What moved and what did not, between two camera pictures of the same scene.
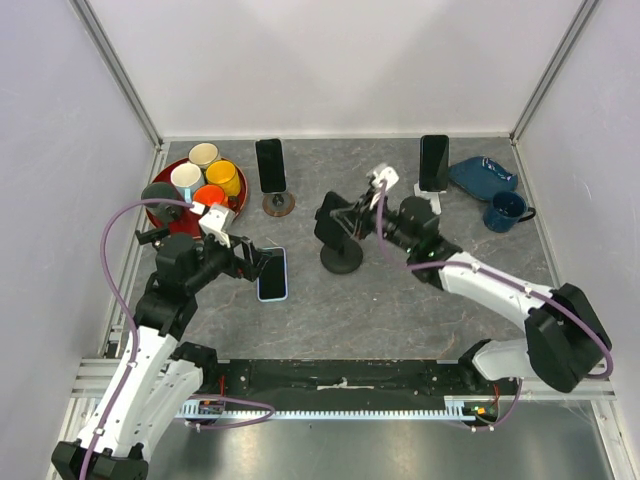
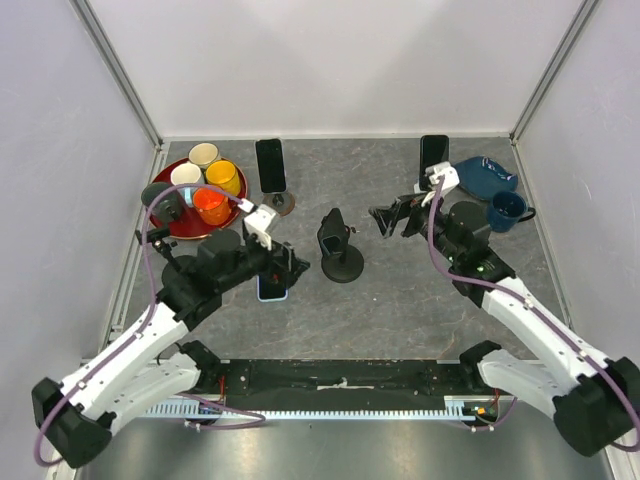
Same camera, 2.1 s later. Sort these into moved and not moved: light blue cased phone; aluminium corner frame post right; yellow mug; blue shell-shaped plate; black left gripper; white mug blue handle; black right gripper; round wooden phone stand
Moved: black left gripper; black right gripper
Not moved: light blue cased phone; yellow mug; blue shell-shaped plate; aluminium corner frame post right; white mug blue handle; round wooden phone stand
